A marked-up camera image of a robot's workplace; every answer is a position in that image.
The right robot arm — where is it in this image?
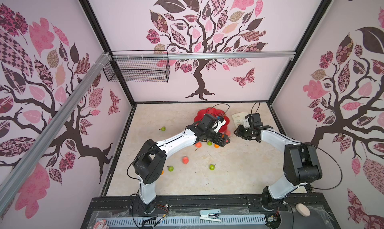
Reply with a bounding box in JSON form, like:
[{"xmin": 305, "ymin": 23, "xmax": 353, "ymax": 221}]
[{"xmin": 234, "ymin": 113, "xmax": 323, "ymax": 211}]

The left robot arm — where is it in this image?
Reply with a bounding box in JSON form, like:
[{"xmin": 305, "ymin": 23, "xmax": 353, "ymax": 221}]
[{"xmin": 130, "ymin": 113, "xmax": 231, "ymax": 214}]

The red flower fruit bowl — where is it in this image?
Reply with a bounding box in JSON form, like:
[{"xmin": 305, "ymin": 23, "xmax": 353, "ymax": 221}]
[{"xmin": 194, "ymin": 107, "xmax": 230, "ymax": 133}]

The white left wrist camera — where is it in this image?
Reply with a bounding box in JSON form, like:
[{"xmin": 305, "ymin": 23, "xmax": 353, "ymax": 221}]
[{"xmin": 213, "ymin": 117, "xmax": 226, "ymax": 132}]

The black wire basket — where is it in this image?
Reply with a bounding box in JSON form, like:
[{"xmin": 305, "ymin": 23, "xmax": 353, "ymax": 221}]
[{"xmin": 103, "ymin": 49, "xmax": 171, "ymax": 83}]

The white slotted cable duct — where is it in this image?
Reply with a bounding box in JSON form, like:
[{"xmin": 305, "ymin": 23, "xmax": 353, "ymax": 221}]
[{"xmin": 102, "ymin": 215, "xmax": 266, "ymax": 228}]

